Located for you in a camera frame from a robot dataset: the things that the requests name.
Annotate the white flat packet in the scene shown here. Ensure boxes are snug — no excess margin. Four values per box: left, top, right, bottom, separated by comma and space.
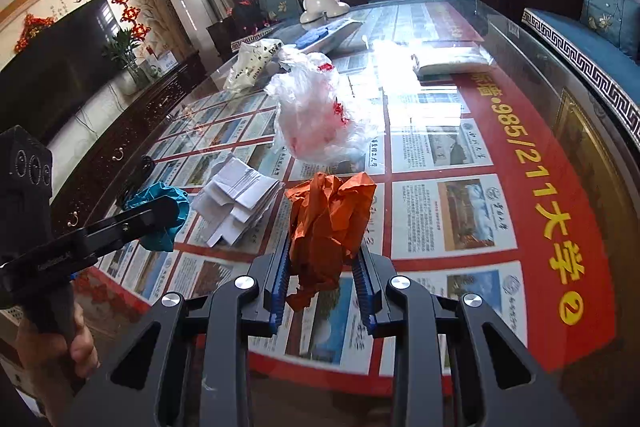
415, 44, 493, 80

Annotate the white spotted plastic bag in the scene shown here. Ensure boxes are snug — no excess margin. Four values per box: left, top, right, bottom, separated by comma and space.
222, 39, 286, 92

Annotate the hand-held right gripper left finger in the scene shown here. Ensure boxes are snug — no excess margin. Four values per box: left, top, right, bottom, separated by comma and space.
65, 234, 296, 427

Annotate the blue and white package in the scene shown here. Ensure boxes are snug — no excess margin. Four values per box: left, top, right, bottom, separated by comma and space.
294, 19, 366, 52

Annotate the teal paper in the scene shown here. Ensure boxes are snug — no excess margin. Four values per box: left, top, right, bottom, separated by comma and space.
122, 181, 192, 253

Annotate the dark wooden television cabinet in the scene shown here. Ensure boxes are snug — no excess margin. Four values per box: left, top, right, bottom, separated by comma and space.
50, 52, 206, 228

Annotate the flattened white cardboard box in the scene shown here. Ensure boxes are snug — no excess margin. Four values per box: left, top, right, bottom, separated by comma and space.
191, 156, 286, 248

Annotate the red knot wall ornament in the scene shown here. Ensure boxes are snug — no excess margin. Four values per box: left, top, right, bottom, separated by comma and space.
14, 14, 56, 52

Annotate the teal embroidered cushion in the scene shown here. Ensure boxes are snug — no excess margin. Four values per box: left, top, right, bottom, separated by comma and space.
257, 0, 303, 22
580, 0, 640, 58

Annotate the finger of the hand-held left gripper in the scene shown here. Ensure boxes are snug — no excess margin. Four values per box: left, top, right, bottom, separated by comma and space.
85, 196, 184, 256

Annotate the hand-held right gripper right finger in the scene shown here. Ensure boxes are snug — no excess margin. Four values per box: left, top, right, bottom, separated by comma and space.
350, 244, 576, 427

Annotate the red printed table poster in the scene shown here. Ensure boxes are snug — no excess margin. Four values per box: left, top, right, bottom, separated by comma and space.
75, 0, 618, 395

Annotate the orange paper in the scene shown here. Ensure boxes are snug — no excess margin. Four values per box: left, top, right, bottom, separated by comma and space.
284, 172, 378, 312

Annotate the person's left hand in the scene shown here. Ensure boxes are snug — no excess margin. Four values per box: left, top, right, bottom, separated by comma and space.
15, 299, 101, 380

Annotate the black flat television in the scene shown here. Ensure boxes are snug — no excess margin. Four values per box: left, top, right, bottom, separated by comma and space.
0, 0, 123, 142

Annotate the pink and white plastic bag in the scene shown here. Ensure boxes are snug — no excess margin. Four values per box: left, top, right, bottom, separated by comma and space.
265, 49, 388, 168

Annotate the red knot string decoration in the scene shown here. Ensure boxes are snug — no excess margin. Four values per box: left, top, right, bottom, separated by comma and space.
102, 0, 151, 42

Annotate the green plant in glass vase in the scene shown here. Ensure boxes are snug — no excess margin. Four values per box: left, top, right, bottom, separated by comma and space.
102, 29, 151, 95

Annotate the dark wooden sofa blue seat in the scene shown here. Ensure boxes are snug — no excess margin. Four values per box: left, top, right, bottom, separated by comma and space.
520, 0, 640, 135

